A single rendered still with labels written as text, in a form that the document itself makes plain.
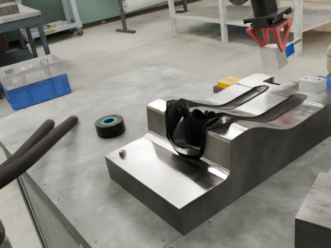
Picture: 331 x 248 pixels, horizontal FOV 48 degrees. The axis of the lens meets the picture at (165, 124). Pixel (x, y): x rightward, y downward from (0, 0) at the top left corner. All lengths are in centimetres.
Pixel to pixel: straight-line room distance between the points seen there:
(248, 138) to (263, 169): 9
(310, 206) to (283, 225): 14
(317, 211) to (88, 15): 704
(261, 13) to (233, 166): 41
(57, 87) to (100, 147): 296
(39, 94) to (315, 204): 352
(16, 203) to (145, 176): 176
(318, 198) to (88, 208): 44
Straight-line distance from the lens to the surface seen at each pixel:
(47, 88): 390
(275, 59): 96
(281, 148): 78
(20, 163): 75
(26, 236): 213
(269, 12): 94
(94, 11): 745
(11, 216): 233
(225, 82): 117
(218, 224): 68
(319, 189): 57
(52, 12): 723
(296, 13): 403
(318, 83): 92
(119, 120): 102
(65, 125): 103
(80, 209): 78
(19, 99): 387
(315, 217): 53
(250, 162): 71
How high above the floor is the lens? 125
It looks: 26 degrees down
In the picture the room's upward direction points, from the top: 9 degrees counter-clockwise
